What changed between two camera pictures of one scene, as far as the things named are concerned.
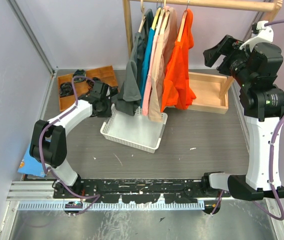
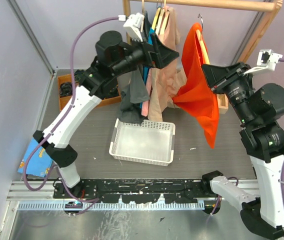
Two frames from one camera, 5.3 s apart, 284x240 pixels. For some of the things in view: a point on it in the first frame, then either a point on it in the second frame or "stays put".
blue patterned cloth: (29, 165) stays put
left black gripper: (108, 113) -> (157, 55)
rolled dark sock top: (79, 73) stays put
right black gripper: (229, 46) -> (217, 76)
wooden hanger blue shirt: (156, 18) stays put
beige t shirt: (166, 41) stays put
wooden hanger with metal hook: (183, 23) -> (202, 44)
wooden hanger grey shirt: (143, 16) stays put
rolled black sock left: (66, 89) stays put
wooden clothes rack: (210, 96) stays put
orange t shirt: (177, 90) -> (196, 97)
